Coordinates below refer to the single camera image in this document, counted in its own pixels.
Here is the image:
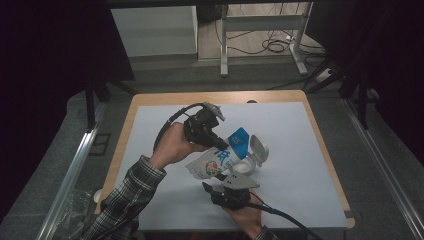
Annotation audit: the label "white panel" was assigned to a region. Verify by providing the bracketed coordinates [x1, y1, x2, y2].
[110, 5, 198, 58]

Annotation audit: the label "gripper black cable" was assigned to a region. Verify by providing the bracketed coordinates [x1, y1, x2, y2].
[248, 193, 324, 240]
[153, 102, 205, 153]

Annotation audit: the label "white power strip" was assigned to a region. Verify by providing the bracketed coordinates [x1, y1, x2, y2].
[314, 68, 333, 83]

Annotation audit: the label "person's right hand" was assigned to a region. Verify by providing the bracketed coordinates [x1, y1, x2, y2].
[226, 194, 264, 239]

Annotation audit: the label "black metal stand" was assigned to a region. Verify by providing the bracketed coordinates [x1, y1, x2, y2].
[84, 78, 138, 131]
[306, 59, 371, 129]

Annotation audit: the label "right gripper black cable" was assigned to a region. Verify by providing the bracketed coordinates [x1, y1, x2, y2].
[248, 193, 324, 240]

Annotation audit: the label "blue and white milk bag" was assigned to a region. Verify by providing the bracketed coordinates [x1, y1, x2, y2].
[185, 126, 250, 181]

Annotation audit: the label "black square floor frame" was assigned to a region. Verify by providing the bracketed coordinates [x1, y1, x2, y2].
[89, 133, 111, 156]

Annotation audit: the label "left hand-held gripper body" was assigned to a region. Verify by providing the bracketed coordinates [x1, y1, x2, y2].
[183, 102, 227, 148]

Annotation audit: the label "clear plastic bag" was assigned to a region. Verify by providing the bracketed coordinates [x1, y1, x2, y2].
[54, 188, 93, 240]

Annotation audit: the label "person's left hand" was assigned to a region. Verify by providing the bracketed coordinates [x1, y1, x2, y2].
[148, 121, 201, 171]

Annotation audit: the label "dark curtain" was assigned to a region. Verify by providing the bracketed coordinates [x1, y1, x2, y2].
[0, 0, 136, 221]
[306, 0, 424, 164]

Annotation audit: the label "aluminium rail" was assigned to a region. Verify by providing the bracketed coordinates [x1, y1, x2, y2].
[343, 98, 424, 239]
[36, 101, 108, 240]

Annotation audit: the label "clear jug with white lid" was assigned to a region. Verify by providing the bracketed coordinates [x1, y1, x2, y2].
[229, 133, 270, 178]

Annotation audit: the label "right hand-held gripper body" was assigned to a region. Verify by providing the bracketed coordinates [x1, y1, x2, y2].
[210, 170, 260, 211]

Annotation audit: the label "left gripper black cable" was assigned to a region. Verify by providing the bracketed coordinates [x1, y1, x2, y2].
[153, 102, 205, 153]

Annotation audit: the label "white table sheet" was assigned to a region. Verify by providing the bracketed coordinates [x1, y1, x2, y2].
[99, 101, 349, 233]

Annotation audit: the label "white desk frame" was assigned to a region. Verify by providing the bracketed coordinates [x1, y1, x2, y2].
[219, 1, 309, 78]

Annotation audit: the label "black floor cables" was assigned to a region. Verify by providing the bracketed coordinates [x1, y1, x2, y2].
[213, 3, 326, 56]

